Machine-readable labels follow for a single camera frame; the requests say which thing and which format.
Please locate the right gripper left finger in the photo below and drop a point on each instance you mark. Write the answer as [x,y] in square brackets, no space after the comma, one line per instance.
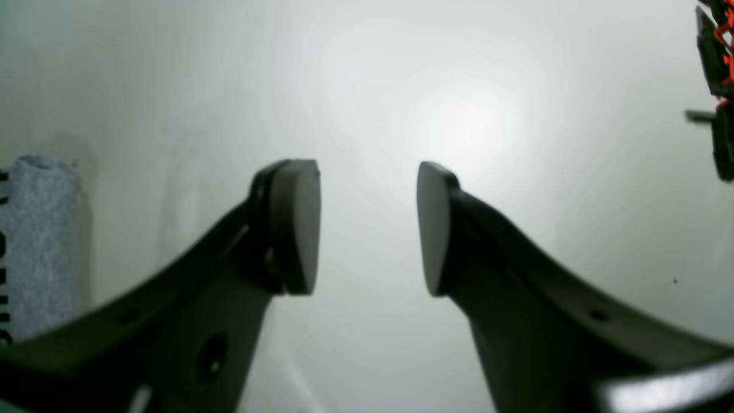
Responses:
[183,341]

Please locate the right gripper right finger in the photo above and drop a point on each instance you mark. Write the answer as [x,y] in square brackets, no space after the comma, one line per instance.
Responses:
[548,341]

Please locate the grey T-shirt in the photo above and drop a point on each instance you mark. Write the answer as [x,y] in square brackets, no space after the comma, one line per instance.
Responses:
[42,269]

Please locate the black device with red cables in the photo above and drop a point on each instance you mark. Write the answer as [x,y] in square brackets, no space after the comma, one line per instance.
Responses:
[715,45]

